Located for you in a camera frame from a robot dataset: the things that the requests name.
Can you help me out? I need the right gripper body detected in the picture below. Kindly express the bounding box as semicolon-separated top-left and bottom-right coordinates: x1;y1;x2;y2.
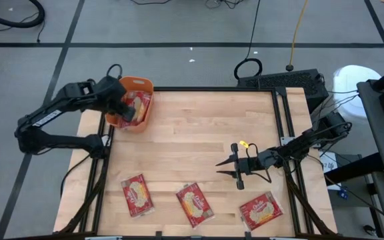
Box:
231;143;265;190

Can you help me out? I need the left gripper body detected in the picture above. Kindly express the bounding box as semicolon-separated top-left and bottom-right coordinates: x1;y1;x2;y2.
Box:
111;96;136;123

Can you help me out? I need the red Orville popcorn bag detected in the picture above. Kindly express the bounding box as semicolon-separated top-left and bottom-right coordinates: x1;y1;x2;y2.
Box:
121;173;155;218
121;90;153;125
175;182;215;229
115;116;143;130
238;190;285;232

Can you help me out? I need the orange plastic basket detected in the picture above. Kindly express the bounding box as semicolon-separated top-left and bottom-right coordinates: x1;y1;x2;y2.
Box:
105;75;155;134

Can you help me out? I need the white paper sheet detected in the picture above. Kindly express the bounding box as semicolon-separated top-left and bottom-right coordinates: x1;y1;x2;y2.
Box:
320;151;343;191

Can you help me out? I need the white round bin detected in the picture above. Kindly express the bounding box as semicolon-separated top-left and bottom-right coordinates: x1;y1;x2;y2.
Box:
331;65;383;119

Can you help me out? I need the grey equipment cart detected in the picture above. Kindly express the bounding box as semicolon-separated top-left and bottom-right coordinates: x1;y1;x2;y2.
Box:
323;59;384;240

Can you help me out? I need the black aluminium table frame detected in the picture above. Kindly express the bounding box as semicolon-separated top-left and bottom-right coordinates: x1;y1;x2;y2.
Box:
53;85;338;240

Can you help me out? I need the black vacuum hose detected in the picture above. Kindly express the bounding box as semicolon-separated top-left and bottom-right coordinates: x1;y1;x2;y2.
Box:
0;0;46;29

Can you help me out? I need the black hanging cable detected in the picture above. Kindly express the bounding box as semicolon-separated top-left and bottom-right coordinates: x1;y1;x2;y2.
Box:
233;0;263;81

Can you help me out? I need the yellow hanging cable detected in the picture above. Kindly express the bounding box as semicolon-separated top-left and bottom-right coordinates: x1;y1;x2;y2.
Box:
287;0;310;71

